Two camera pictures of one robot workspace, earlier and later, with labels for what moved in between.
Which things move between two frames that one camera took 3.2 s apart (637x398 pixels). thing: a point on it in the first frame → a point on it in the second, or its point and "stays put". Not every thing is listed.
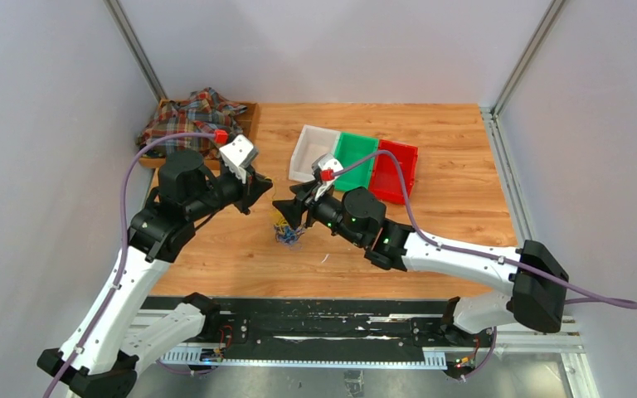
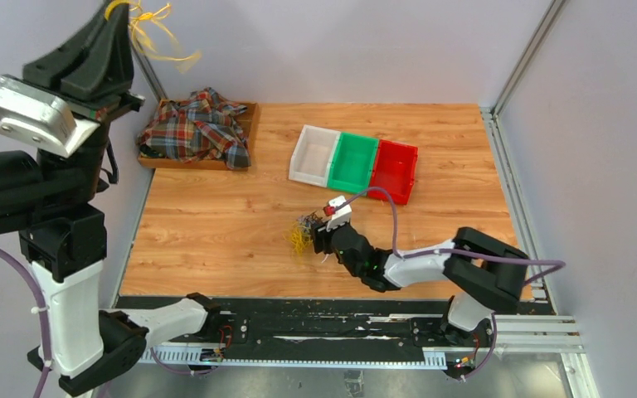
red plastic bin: (386, 183) stays put
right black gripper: (294, 209) → (322, 238)
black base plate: (341, 322) stays put
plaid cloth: (205, 112) stays put
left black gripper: (250, 191) → (96, 66)
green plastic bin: (350, 150) stays put
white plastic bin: (314, 143) stays put
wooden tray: (246, 123) stays put
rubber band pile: (281, 221) → (153, 37)
